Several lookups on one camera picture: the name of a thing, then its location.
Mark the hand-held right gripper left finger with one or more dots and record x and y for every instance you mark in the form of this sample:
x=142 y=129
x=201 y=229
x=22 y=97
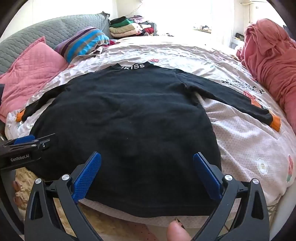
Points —
x=89 y=176

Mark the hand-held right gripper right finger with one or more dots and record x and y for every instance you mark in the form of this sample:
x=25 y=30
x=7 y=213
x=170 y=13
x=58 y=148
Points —
x=207 y=176

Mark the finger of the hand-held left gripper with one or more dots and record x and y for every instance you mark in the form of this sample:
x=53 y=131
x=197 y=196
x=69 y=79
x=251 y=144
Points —
x=23 y=140
x=42 y=143

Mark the black sweater with orange cuffs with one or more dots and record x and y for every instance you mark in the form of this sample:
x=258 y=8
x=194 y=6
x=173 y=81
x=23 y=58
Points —
x=127 y=115

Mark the stack of folded clothes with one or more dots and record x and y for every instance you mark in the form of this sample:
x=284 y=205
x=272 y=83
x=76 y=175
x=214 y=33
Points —
x=127 y=27

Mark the small pink clothes pile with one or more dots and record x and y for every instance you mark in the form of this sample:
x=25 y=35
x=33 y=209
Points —
x=202 y=27

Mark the person's left hand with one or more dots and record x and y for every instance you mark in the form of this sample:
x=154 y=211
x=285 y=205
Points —
x=17 y=187

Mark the person's right hand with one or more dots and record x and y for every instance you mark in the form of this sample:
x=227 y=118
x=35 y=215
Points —
x=177 y=233

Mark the beige fuzzy rug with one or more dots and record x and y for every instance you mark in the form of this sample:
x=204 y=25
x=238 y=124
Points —
x=25 y=172

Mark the pink strawberry printed blanket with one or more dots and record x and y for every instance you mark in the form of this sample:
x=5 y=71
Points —
x=242 y=139

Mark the pink quilted pillow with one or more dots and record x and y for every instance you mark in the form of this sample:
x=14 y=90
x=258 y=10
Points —
x=30 y=69

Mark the striped purple blue pillow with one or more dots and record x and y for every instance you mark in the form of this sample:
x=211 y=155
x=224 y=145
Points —
x=81 y=44

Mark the light patterned cloth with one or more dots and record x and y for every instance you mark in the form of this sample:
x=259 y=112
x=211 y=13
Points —
x=101 y=50

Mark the grey quilted headboard cover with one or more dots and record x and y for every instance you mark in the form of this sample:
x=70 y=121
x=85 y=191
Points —
x=46 y=30

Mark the dark red cloth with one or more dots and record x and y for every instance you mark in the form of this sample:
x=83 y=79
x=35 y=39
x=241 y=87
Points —
x=113 y=42

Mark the crumpled pink blanket heap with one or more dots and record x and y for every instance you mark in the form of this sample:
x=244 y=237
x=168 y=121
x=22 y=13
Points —
x=272 y=64

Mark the white desk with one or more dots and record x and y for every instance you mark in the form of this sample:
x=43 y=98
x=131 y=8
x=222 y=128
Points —
x=237 y=40

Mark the dark furniture frame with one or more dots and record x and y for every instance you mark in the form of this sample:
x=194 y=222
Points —
x=154 y=27

